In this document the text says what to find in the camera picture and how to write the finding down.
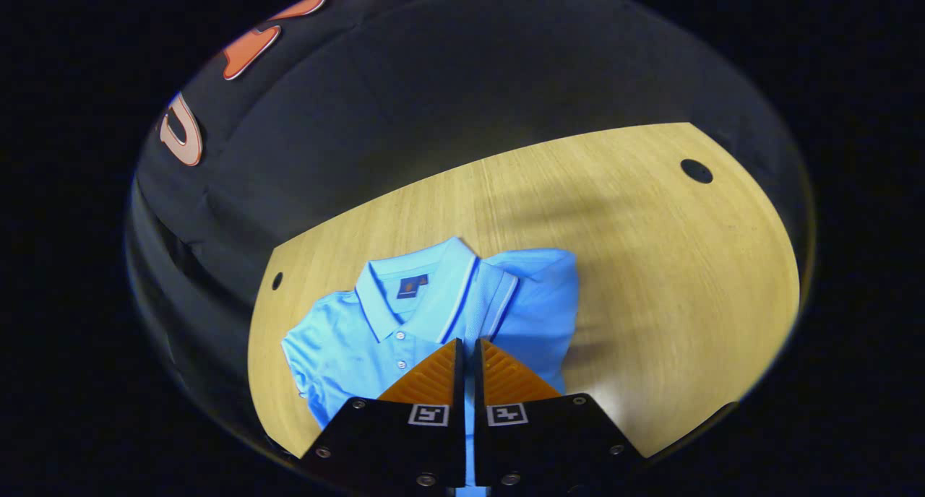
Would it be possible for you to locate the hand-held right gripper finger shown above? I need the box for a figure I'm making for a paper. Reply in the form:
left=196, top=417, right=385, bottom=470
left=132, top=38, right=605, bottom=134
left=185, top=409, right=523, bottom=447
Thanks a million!
left=473, top=337, right=646, bottom=490
left=298, top=338, right=468, bottom=490

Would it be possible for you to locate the light blue T-shirt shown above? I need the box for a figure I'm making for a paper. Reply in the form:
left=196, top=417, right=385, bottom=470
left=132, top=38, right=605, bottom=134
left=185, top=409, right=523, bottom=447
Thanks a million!
left=280, top=237, right=580, bottom=489

